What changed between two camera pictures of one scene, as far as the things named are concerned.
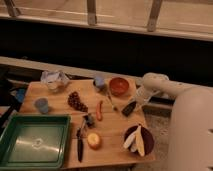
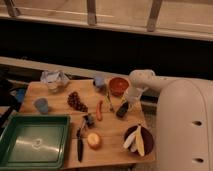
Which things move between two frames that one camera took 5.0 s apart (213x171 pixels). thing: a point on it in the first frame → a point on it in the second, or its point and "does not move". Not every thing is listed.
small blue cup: [99, 82] does not move
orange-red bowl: [119, 86] does not move
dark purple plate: [147, 137] does not move
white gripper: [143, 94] → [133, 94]
